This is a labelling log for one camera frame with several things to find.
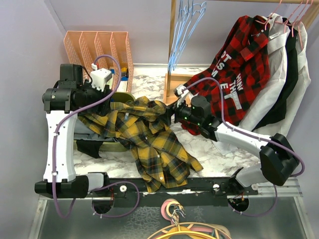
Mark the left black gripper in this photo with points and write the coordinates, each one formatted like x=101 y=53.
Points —
x=100 y=93

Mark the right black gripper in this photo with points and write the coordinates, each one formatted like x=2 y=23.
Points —
x=172 y=109

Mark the yellow plaid shirt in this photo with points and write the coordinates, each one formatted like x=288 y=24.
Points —
x=160 y=158

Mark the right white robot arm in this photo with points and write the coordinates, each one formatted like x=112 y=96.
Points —
x=277 y=159

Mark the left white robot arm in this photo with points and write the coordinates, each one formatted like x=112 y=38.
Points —
x=70 y=93

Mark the black shirt in bin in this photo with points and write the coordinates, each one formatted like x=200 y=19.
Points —
x=89 y=147

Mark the red black plaid shirt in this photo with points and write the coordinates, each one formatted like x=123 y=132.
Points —
x=239 y=71

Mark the black hanging shirt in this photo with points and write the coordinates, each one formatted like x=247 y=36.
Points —
x=280 y=116

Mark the white hanging shirt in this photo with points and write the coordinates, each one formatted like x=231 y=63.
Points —
x=303 y=72

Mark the small boxes in organizer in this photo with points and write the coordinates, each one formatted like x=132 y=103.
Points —
x=124 y=79

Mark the green plastic laundry bin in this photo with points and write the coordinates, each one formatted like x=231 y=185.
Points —
x=112 y=147

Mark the pile of coloured hangers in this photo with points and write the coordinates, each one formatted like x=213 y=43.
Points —
x=172 y=211

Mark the wooden clothes rack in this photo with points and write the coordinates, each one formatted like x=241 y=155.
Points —
x=171 y=80

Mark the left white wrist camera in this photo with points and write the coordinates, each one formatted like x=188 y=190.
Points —
x=101 y=77

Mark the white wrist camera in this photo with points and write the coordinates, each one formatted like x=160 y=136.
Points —
x=181 y=92
x=101 y=77

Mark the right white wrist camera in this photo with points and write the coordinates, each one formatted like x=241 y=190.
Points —
x=181 y=92

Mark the black mounting rail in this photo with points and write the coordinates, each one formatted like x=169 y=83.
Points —
x=202 y=191

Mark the blue wire hangers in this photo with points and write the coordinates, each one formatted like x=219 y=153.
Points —
x=184 y=18

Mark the pink wire hangers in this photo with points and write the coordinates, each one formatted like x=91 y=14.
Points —
x=304 y=11

